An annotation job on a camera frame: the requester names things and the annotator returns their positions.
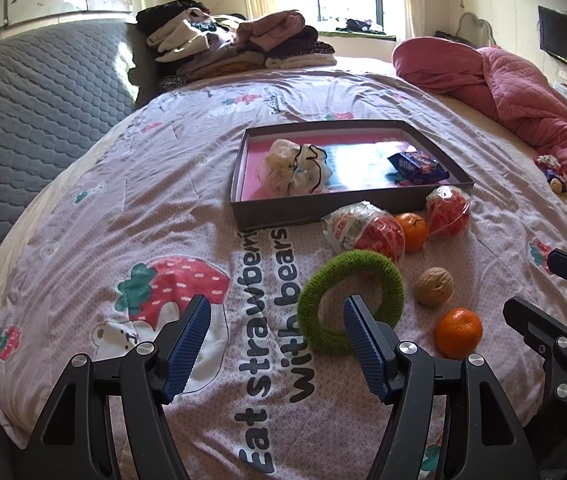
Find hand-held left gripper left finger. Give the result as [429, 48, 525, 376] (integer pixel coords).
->
[23, 294, 212, 480]

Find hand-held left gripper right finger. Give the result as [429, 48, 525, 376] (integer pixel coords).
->
[342, 294, 544, 480]

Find plain orange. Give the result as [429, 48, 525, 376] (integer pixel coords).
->
[434, 308, 483, 361]

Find green knitted ring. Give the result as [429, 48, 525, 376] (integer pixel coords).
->
[297, 250, 405, 353]

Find walnut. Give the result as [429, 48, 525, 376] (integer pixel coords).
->
[416, 267, 454, 307]

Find large red snack bag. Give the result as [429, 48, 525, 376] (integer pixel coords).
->
[321, 201, 407, 266]

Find orange with dark stem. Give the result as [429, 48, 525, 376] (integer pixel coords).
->
[393, 212, 429, 253]

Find small red snack bag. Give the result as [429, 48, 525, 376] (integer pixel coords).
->
[426, 185, 471, 239]

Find grey shallow cardboard box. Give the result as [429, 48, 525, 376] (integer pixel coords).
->
[230, 120, 475, 233]

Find small toy figure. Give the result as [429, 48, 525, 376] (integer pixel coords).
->
[536, 155, 567, 193]

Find blue snack packet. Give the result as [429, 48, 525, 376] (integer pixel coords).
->
[387, 151, 450, 186]

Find pink quilt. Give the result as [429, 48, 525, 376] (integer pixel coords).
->
[392, 37, 567, 233]

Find white mesh scrunchie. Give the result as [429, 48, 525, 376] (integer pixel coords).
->
[262, 139, 334, 196]

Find grey quilted headboard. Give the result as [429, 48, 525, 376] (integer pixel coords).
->
[0, 19, 159, 361]

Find pile of folded clothes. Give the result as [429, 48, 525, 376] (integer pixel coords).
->
[136, 2, 338, 93]

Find dark clothes on windowsill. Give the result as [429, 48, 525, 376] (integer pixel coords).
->
[346, 19, 387, 34]

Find white wall cable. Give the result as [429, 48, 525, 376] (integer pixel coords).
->
[456, 12, 497, 48]

